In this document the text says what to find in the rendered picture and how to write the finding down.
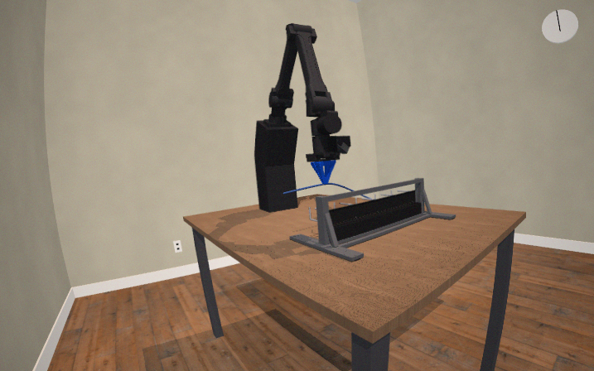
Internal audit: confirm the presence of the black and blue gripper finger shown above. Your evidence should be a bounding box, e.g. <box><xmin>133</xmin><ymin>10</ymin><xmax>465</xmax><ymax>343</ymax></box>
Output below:
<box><xmin>316</xmin><ymin>160</ymin><xmax>336</xmax><ymax>185</ymax></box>
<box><xmin>311</xmin><ymin>162</ymin><xmax>329</xmax><ymax>184</ymax></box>

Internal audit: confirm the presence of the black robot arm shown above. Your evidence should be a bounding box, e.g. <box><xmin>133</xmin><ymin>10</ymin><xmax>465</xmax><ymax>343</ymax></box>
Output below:
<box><xmin>263</xmin><ymin>23</ymin><xmax>351</xmax><ymax>154</ymax></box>

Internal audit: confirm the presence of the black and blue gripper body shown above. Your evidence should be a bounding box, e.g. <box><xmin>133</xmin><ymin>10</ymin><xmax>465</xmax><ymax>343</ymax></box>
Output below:
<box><xmin>306</xmin><ymin>135</ymin><xmax>340</xmax><ymax>162</ymax></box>

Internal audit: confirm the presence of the grey metal rack with black patch panel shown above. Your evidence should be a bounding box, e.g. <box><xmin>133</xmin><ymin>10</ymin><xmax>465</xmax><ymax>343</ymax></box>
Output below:
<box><xmin>292</xmin><ymin>178</ymin><xmax>456</xmax><ymax>262</ymax></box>

